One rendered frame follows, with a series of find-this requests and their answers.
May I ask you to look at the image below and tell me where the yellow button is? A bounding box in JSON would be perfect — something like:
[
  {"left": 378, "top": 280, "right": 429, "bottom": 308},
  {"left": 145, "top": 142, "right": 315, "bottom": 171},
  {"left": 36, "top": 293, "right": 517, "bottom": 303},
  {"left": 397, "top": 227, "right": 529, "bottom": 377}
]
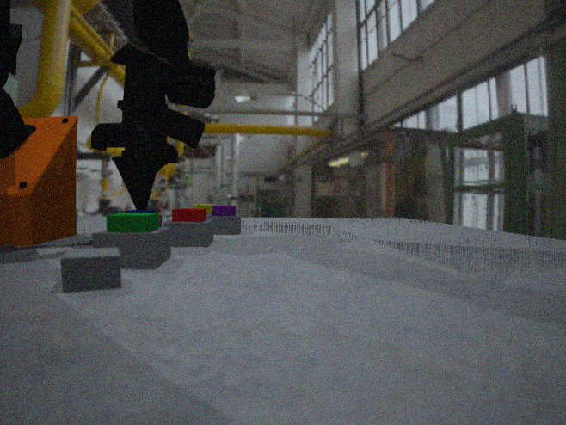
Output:
[{"left": 194, "top": 204, "right": 214, "bottom": 215}]

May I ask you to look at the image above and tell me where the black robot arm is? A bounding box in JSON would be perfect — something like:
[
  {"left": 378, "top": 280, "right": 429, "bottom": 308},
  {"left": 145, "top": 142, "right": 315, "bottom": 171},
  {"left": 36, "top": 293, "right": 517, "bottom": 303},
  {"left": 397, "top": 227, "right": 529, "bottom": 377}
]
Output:
[{"left": 0, "top": 0, "right": 217, "bottom": 158}]

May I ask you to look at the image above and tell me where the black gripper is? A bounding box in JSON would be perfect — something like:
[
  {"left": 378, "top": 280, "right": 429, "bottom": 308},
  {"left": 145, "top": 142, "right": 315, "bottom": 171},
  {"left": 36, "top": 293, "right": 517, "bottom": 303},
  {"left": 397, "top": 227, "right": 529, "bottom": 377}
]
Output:
[{"left": 90, "top": 90, "right": 178, "bottom": 210}]

